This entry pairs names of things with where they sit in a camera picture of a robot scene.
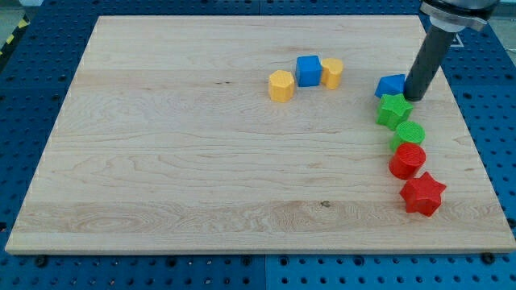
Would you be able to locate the robot arm flange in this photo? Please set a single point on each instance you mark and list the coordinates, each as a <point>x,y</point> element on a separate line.
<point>456,15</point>

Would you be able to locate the yellow hexagon block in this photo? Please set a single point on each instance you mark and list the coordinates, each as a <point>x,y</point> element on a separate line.
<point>281,86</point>

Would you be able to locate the light wooden board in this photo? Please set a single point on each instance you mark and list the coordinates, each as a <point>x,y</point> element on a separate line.
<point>167,143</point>

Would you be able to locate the blue cube block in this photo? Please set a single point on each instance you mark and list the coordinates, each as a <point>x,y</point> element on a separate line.
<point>308,71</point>

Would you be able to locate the yellow heart block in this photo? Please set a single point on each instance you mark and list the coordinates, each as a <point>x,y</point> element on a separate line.
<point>332,70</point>

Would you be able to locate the green star block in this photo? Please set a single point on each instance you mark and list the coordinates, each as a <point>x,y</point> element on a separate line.
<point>393,110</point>

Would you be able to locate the blue triangle block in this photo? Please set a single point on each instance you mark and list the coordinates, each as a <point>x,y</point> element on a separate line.
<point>390,85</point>

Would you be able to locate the green cylinder block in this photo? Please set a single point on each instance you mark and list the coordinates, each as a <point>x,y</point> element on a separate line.
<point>407,132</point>

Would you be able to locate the red cylinder block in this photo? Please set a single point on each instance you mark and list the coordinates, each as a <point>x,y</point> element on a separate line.
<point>407,160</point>

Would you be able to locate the red star block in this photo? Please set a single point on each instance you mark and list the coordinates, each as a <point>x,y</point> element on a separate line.
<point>423,194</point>

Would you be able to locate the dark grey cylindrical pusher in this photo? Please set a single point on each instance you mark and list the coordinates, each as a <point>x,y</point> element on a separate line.
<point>427,62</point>

